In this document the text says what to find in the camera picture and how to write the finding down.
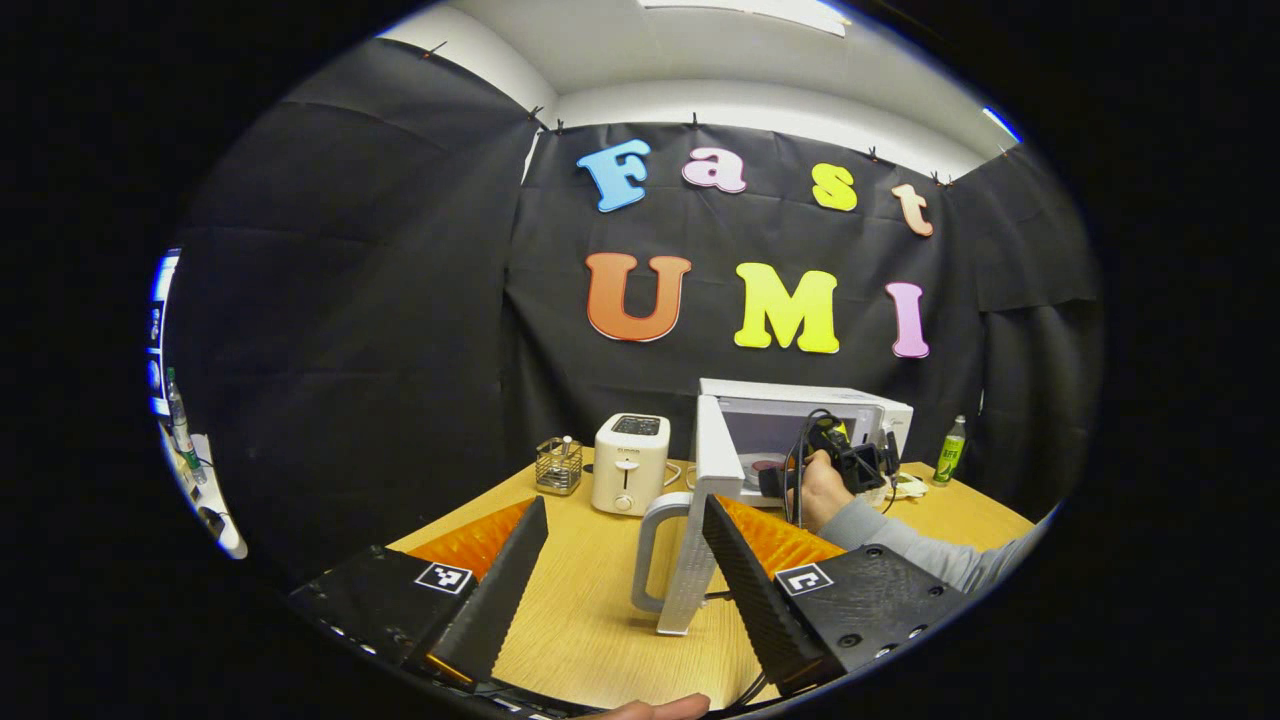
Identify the green drink bottle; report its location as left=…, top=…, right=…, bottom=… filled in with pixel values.
left=932, top=415, right=968, bottom=488

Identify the white toaster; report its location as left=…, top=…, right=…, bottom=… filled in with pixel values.
left=590, top=413, right=672, bottom=517

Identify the metal wire basket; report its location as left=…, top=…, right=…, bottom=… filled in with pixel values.
left=535, top=436, right=584, bottom=497

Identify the white microwave oven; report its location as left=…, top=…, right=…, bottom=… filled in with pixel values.
left=630, top=378, right=915, bottom=638

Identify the white square plate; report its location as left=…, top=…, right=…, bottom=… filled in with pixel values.
left=738, top=452, right=801, bottom=493

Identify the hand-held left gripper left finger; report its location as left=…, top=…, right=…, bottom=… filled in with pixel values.
left=285, top=495, right=550, bottom=691

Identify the clear plastic bottle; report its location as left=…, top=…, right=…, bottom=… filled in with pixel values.
left=165, top=367, right=209, bottom=486

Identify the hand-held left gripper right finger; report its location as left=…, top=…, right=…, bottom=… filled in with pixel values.
left=702, top=494, right=973, bottom=697

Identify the white side desk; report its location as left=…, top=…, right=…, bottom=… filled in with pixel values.
left=160, top=420, right=249, bottom=561

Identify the black cable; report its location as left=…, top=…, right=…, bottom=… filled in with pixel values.
left=783, top=408, right=841, bottom=531

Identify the bright monitor screen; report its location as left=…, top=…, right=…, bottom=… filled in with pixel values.
left=147, top=250, right=183, bottom=416

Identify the black backdrop cloth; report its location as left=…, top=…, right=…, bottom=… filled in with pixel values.
left=165, top=38, right=1106, bottom=591

